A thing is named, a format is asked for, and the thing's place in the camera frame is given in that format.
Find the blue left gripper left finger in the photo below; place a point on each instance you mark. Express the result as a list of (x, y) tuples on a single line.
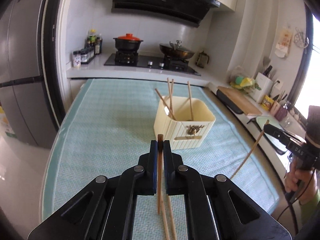
[(151, 169)]

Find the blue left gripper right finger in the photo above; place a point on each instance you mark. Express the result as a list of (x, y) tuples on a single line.
[(170, 164)]

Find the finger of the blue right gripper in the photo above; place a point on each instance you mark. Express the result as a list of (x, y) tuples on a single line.
[(275, 132)]

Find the wooden chopstick six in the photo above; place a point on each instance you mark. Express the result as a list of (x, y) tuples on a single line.
[(250, 152)]

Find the wooden chopstick seven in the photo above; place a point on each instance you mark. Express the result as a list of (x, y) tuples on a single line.
[(165, 223)]

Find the wooden chopstick eight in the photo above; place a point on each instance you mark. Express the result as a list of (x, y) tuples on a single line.
[(172, 218)]

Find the large steel spoon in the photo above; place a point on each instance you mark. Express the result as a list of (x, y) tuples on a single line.
[(167, 112)]

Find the wooden chopstick four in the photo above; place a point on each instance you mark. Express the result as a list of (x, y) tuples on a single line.
[(165, 104)]

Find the wooden chopstick three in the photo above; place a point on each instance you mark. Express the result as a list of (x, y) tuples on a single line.
[(190, 101)]

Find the wooden chopstick two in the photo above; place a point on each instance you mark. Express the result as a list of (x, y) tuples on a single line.
[(171, 83)]

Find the wooden chopstick one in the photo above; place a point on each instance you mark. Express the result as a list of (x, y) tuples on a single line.
[(168, 87)]

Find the person right hand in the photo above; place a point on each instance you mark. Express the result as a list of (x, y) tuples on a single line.
[(302, 181)]

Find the green cutting board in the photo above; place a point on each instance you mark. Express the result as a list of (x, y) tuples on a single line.
[(280, 146)]

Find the purple soap bottle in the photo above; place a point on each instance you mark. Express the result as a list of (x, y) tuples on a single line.
[(282, 111)]

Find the yellow snack packet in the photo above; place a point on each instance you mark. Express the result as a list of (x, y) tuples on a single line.
[(267, 103)]

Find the wooden cutting board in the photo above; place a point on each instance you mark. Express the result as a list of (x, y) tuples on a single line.
[(236, 101)]

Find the white knife block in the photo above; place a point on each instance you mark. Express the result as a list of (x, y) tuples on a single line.
[(264, 85)]

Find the yellow green cloth bag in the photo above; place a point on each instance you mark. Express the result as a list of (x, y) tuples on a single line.
[(241, 81)]

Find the cream utensil holder box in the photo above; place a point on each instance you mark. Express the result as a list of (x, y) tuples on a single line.
[(184, 133)]

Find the light blue woven table mat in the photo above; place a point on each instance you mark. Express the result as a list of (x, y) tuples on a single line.
[(110, 124)]

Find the dark glass jug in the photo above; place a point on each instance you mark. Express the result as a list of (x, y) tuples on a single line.
[(202, 59)]

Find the black gas cooktop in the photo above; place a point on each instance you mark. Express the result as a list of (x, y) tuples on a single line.
[(152, 62)]

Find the black wok with glass lid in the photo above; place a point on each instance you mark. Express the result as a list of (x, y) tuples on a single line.
[(176, 50)]

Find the black pot with red lid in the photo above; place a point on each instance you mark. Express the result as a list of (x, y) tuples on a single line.
[(127, 43)]

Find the white spice jar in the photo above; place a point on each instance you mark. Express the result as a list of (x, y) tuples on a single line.
[(76, 58)]

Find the sauce bottles group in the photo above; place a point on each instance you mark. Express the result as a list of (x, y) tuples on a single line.
[(94, 41)]

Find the grey double door refrigerator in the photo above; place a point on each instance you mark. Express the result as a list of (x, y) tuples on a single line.
[(24, 94)]

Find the yellow cardboard box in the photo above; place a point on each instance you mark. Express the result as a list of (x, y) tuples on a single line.
[(5, 124)]

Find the black range hood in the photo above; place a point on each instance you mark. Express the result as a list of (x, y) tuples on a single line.
[(189, 12)]

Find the hanging wall calendar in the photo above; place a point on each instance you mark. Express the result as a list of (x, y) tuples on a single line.
[(284, 42)]

